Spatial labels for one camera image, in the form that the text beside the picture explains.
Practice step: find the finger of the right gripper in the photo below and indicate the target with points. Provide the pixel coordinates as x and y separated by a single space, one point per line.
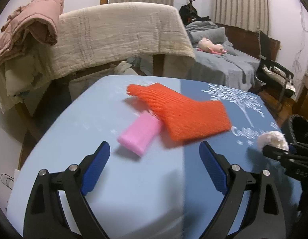
273 152

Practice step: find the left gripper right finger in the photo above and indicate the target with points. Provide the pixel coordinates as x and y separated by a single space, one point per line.
263 217

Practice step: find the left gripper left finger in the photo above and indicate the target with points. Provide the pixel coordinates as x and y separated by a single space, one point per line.
45 217

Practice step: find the orange foam net sleeve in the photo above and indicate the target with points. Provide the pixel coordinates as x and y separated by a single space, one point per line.
184 118

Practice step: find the pink foam block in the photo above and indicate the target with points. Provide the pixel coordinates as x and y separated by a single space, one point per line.
139 135

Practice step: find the black lined trash bin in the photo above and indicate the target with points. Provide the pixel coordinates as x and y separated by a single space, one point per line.
295 129

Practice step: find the black office chair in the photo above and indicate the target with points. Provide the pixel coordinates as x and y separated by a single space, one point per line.
265 60

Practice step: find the silver cushion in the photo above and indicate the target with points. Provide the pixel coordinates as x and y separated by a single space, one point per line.
274 77

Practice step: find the bed with grey sheet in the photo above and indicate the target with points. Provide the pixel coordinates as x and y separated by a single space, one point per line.
234 69

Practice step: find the blue coffee tree mat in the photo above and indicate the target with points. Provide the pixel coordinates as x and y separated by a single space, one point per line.
166 193

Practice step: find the wooden bed headboard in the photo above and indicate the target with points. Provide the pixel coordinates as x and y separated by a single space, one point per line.
243 40

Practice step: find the pink plush toy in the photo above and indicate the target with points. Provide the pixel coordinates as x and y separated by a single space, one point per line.
207 46

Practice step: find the grey pillow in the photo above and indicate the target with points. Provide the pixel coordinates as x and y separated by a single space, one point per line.
217 36

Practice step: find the right beige curtain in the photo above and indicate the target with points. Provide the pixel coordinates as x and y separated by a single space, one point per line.
250 15

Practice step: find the wooden coat rack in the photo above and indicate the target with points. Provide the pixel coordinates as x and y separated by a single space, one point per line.
189 14

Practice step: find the beige quilt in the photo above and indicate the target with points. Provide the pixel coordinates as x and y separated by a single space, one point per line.
107 33

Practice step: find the pink padded jacket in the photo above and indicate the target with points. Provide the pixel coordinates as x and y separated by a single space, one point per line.
39 18

